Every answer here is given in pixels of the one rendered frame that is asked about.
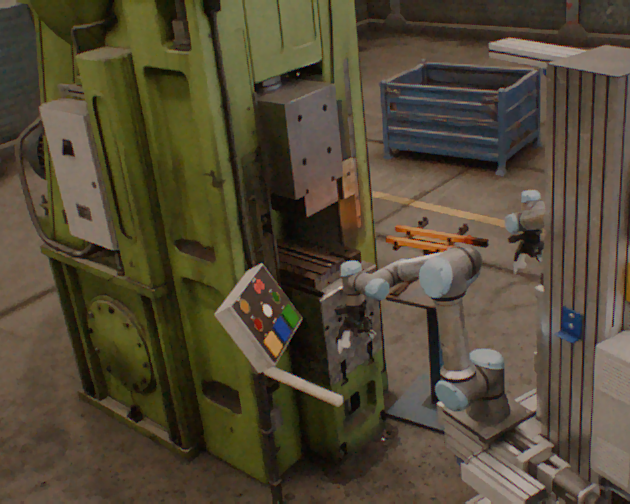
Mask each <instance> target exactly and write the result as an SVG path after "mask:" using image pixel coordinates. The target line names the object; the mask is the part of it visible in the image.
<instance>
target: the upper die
mask: <svg viewBox="0 0 630 504"><path fill-rule="evenodd" d="M270 198H271V205H272V208H274V209H278V210H282V211H285V212H289V213H293V214H297V215H300V216H304V217H308V216H310V215H312V214H314V213H316V212H318V211H319V210H321V209H323V208H325V207H327V206H329V205H330V204H332V203H334V202H336V201H338V193H337V183H336V180H332V182H330V183H328V184H326V185H324V186H322V187H320V188H318V189H316V190H314V191H313V192H311V193H306V195H305V196H303V197H301V198H299V199H297V200H294V199H290V198H286V197H282V196H278V195H274V194H270Z"/></svg>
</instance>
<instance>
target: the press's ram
mask: <svg viewBox="0 0 630 504"><path fill-rule="evenodd" d="M280 79H281V80H280V81H281V86H280V87H279V88H276V89H273V90H269V91H263V92H256V96H257V103H258V111H259V118H260V125H261V132H262V140H263V147H264V154H265V162H266V169H267V176H268V184H269V191H270V194H274V195H278V196H282V197H286V198H290V199H294V200H297V199H299V198H301V197H303V196H305V195H306V193H311V192H313V191H314V190H316V189H318V188H320V187H322V186H324V185H326V184H328V183H330V182H332V180H336V179H338V178H340V177H342V176H343V165H342V155H341V144H340V134H339V123H338V113H337V102H336V92H335V84H333V83H326V82H318V81H310V80H302V79H294V78H286V77H280Z"/></svg>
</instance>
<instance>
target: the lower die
mask: <svg viewBox="0 0 630 504"><path fill-rule="evenodd" d="M276 242H277V245H280V246H283V247H287V248H290V249H293V250H296V251H300V252H303V253H306V254H310V255H313V256H316V257H320V258H323V259H326V260H330V261H333V262H335V266H333V267H332V268H331V266H330V265H327V264H324V263H321V262H317V261H314V260H311V259H308V258H304V257H301V256H298V255H295V254H291V253H288V252H285V251H282V250H278V257H279V262H280V261H281V260H283V261H284V262H285V265H284V264H283V262H281V263H280V271H281V276H282V278H285V279H287V274H286V265H287V263H292V268H291V265H290V264H289V265H288V266H287V271H288V277H289V280H291V281H294V273H293V268H294V266H296V265H299V267H300V269H299V270H298V266H297V267H296V268H295V277H296V281H297V283H300V284H302V278H301V270H302V268H304V267H306V268H307V271H308V272H307V273H306V269H304V270H303V271H302V274H303V282H304V285H306V286H309V287H312V288H315V289H318V290H321V289H323V288H324V287H326V286H328V285H329V284H331V283H332V282H334V281H335V280H337V279H339V278H340V277H341V266H342V264H343V263H344V258H340V257H338V258H336V256H333V255H328V254H327V253H323V252H322V253H321V252H320V251H317V250H315V251H313V249H310V248H307V249H306V247H303V246H300V247H299V245H296V244H293V245H292V243H289V242H286V241H283V240H279V239H276ZM328 282H329V284H328Z"/></svg>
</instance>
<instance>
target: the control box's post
mask: <svg viewBox="0 0 630 504"><path fill-rule="evenodd" d="M250 366H251V372H252V376H253V382H254V388H255V394H256V400H257V406H258V412H259V419H260V425H261V429H262V430H264V431H266V432H267V431H268V430H269V429H271V428H272V422H271V415H270V409H269V402H268V396H267V390H266V383H265V377H264V371H263V372H261V373H258V371H257V370H256V369H255V367H254V366H253V365H252V364H251V362H250ZM262 437H263V443H264V449H265V455H266V462H267V468H268V474H269V480H270V481H271V482H273V483H276V482H277V481H278V480H279V479H280V473H279V467H278V460H277V454H276V447H275V442H274V435H273V430H272V431H271V432H270V433H269V434H266V433H264V432H262ZM270 486H271V492H272V498H273V504H284V499H283V492H282V486H281V481H280V483H279V484H277V485H273V484H272V483H270Z"/></svg>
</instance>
